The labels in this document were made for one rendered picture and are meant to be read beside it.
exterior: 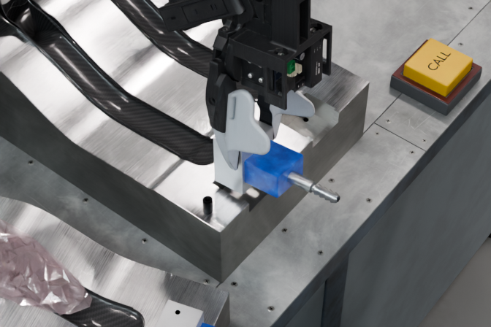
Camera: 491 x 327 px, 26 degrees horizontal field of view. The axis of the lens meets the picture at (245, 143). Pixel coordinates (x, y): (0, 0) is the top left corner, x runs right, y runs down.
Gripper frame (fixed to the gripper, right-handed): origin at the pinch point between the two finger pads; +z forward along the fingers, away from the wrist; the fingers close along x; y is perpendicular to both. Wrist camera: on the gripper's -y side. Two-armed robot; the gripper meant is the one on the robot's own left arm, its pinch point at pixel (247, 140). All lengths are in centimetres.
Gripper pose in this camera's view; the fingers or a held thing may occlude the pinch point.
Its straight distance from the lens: 103.4
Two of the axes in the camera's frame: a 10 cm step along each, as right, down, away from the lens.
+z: 0.2, 7.9, 6.1
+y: 7.9, 3.6, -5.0
